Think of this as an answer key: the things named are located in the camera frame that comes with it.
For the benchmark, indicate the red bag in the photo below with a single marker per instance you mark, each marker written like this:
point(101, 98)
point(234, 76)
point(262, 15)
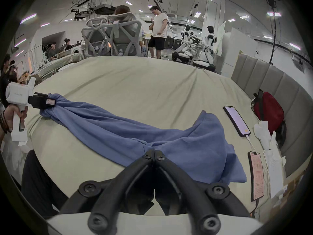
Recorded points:
point(267, 111)

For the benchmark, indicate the person's left forearm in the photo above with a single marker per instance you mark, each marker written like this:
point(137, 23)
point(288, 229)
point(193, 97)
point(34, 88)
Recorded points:
point(3, 128)

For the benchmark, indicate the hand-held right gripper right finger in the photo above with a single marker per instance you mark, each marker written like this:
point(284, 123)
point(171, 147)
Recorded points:
point(185, 182)

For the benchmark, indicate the bed with pale sheet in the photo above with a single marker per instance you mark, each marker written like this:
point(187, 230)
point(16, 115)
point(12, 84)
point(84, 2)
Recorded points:
point(61, 62)

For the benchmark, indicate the white crumpled cloth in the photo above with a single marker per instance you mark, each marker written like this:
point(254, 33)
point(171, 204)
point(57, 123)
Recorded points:
point(263, 132)

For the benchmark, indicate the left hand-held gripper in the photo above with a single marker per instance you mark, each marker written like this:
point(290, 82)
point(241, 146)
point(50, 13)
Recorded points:
point(17, 92)

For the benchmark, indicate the bed with beige sheet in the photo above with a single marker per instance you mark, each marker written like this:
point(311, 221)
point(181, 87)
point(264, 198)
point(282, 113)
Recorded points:
point(146, 87)

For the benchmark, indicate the phone with pale lit screen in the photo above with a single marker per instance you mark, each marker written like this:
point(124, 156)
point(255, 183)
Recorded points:
point(236, 120)

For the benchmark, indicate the blue garment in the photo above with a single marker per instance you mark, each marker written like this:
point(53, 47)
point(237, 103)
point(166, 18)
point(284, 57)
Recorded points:
point(146, 136)

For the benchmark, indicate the white paper sheets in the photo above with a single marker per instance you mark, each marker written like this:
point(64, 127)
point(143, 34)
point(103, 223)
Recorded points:
point(275, 165)

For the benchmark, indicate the person's legs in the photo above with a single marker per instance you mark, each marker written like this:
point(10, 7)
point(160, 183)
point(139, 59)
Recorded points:
point(39, 185)

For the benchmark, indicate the white humanoid robot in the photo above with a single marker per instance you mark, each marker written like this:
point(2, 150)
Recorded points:
point(207, 50)
point(184, 46)

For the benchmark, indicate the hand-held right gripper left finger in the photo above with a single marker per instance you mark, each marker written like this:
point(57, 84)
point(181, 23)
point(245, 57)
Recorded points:
point(127, 180)

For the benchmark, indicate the phone with pink lit screen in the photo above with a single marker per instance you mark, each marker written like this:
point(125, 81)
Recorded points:
point(256, 175)

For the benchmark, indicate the grey mesh office chair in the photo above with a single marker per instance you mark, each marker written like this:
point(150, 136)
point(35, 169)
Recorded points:
point(94, 38)
point(124, 35)

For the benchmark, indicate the person's left hand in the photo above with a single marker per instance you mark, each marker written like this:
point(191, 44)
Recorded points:
point(9, 116)

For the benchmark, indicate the grey padded headboard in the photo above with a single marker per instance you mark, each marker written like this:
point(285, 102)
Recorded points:
point(276, 82)

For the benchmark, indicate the group of people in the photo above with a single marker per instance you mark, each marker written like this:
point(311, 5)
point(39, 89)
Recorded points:
point(57, 48)

